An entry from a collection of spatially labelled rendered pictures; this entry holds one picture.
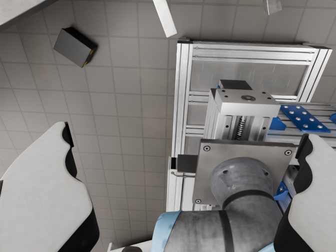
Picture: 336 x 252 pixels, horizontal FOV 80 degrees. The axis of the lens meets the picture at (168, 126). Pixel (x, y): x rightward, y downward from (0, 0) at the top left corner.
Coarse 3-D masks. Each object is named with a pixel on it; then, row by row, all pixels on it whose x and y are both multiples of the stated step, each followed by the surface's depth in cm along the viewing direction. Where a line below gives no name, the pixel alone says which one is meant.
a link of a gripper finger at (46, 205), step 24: (48, 144) 9; (72, 144) 11; (24, 168) 8; (48, 168) 8; (72, 168) 9; (24, 192) 7; (48, 192) 7; (72, 192) 7; (0, 216) 6; (24, 216) 6; (48, 216) 6; (72, 216) 6; (0, 240) 5; (24, 240) 5; (48, 240) 5; (72, 240) 6; (96, 240) 7
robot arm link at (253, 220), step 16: (224, 208) 44; (240, 208) 40; (256, 208) 39; (272, 208) 39; (224, 224) 37; (240, 224) 36; (256, 224) 36; (272, 224) 36; (224, 240) 35; (240, 240) 35; (256, 240) 34; (272, 240) 33
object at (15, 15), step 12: (0, 0) 64; (12, 0) 64; (24, 0) 63; (36, 0) 63; (48, 0) 65; (0, 12) 65; (12, 12) 65; (24, 12) 65; (0, 24) 67; (12, 24) 73
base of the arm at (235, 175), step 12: (216, 168) 50; (228, 168) 48; (240, 168) 46; (252, 168) 46; (264, 168) 48; (216, 180) 49; (228, 180) 47; (240, 180) 45; (252, 180) 44; (264, 180) 45; (216, 192) 49; (228, 192) 45; (240, 192) 43; (252, 192) 42; (264, 192) 42
